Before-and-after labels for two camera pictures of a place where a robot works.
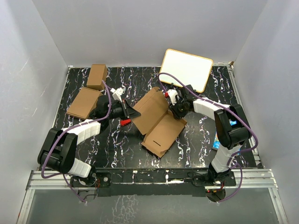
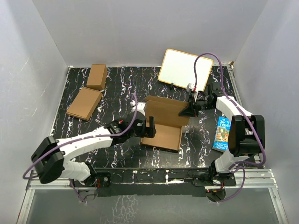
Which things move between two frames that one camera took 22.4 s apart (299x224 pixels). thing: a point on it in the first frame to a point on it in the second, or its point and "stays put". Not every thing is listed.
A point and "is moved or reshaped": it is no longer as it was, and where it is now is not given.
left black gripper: [128, 111] to [146, 131]
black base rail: [148, 181] stays put
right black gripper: [174, 108] to [191, 109]
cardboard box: [157, 122] is moved or reshaped
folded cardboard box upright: [98, 72] stays put
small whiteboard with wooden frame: [193, 71] stays put
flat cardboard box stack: [85, 101] stays put
